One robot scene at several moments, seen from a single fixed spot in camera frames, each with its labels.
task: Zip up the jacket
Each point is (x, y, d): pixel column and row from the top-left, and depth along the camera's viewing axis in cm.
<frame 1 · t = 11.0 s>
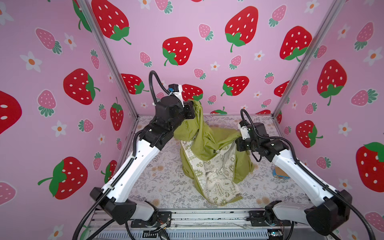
left hand: (193, 100, 64), fingers closed
right hand: (236, 140, 80), fingers closed
green zip-up jacket: (212, 156, 84), point 14 cm above the table

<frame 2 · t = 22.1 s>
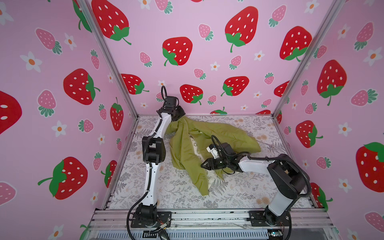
left hand: (184, 111, 105), fingers open
right hand: (202, 165, 87), fingers open
green zip-up jacket: (190, 140, 102), point 5 cm above the table

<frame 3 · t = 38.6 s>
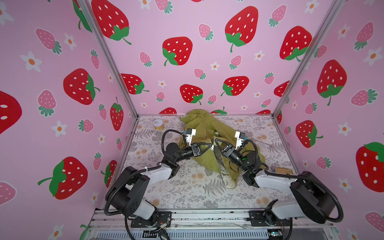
left hand: (211, 147, 71), fingers closed
right hand: (214, 141, 71), fingers closed
green zip-up jacket: (200, 128, 109), point 5 cm above the table
small white yellow cup: (158, 124, 112), point 5 cm above the table

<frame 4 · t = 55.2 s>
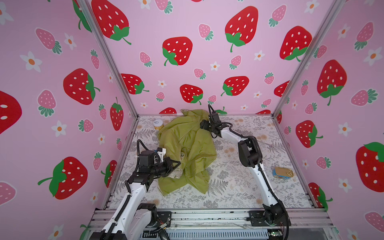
left hand: (180, 162, 78), fingers closed
right hand: (204, 123, 111), fingers open
green zip-up jacket: (187, 138, 106), point 3 cm above the table
the other named things where they were.

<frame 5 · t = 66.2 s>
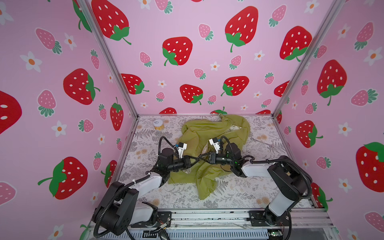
left hand: (199, 161, 80), fingers closed
right hand: (198, 158, 80), fingers closed
green zip-up jacket: (196, 136, 101), point 8 cm above the table
the other named things where they were.

